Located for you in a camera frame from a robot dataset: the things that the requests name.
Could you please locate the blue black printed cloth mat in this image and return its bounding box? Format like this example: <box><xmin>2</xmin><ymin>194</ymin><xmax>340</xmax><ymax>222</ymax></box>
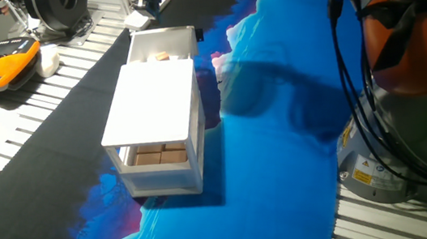
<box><xmin>0</xmin><ymin>0</ymin><xmax>389</xmax><ymax>239</ymax></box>

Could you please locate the grey reel base plate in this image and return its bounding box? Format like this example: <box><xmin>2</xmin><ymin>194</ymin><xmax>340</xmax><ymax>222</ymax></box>
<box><xmin>4</xmin><ymin>2</ymin><xmax>109</xmax><ymax>56</ymax></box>

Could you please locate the black strap tie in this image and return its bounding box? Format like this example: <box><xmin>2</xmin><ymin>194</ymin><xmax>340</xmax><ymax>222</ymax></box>
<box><xmin>353</xmin><ymin>0</ymin><xmax>427</xmax><ymax>74</ymax></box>

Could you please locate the white drawer cabinet frame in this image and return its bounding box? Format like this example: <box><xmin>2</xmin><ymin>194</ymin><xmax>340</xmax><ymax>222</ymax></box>
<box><xmin>92</xmin><ymin>54</ymin><xmax>216</xmax><ymax>206</ymax></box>

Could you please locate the white lumpy object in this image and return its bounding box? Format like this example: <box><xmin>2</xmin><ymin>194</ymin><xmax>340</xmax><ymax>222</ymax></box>
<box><xmin>32</xmin><ymin>43</ymin><xmax>64</xmax><ymax>80</ymax></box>

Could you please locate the brown wooden block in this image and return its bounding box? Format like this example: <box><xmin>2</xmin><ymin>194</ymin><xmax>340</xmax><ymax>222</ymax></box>
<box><xmin>159</xmin><ymin>148</ymin><xmax>190</xmax><ymax>167</ymax></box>
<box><xmin>136</xmin><ymin>143</ymin><xmax>167</xmax><ymax>156</ymax></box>
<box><xmin>164</xmin><ymin>140</ymin><xmax>187</xmax><ymax>153</ymax></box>
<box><xmin>132</xmin><ymin>151</ymin><xmax>164</xmax><ymax>168</ymax></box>

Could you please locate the aluminium profile post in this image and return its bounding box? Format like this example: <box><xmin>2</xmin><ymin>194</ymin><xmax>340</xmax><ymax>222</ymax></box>
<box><xmin>116</xmin><ymin>0</ymin><xmax>137</xmax><ymax>22</ymax></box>

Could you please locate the small wooden cube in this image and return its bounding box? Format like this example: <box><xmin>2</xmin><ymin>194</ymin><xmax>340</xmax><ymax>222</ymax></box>
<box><xmin>154</xmin><ymin>50</ymin><xmax>172</xmax><ymax>63</ymax></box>

